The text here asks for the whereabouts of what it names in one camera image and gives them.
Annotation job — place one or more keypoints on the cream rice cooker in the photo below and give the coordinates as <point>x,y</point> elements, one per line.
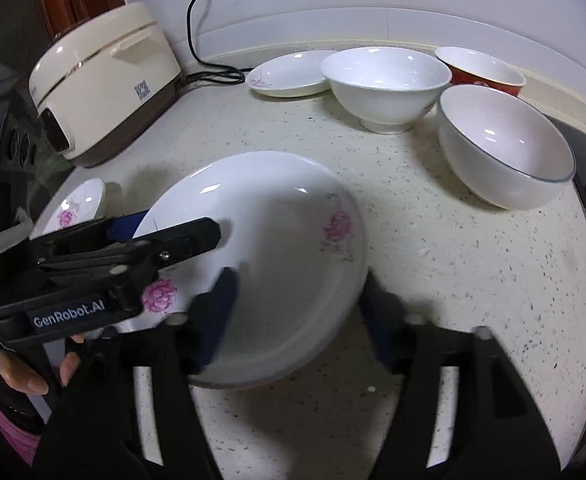
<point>103,80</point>

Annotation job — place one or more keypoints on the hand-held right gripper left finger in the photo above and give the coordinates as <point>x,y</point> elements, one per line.
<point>220,310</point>

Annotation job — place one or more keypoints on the grey-rimmed white bowl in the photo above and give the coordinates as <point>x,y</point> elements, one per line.
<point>493,150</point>

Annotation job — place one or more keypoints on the small floral white plate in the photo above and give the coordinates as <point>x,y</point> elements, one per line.
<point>73,202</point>

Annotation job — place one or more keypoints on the red and white bowl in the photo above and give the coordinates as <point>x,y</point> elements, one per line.
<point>478,72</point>

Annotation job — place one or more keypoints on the person's left hand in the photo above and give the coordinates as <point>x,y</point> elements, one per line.
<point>23,375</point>

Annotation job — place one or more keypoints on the person's left forearm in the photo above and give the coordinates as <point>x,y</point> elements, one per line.
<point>8,435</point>

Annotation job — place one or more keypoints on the large floral white plate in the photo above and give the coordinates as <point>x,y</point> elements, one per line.
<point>273,260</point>

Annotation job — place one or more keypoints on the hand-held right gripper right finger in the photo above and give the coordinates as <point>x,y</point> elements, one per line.
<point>380,330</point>

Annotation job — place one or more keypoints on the footed white bowl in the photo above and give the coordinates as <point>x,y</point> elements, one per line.
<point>383,90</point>

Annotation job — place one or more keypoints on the shallow white plate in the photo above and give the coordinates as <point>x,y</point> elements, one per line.
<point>288,75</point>

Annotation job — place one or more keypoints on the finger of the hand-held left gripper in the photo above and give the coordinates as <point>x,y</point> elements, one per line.
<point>123,226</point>
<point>188,240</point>

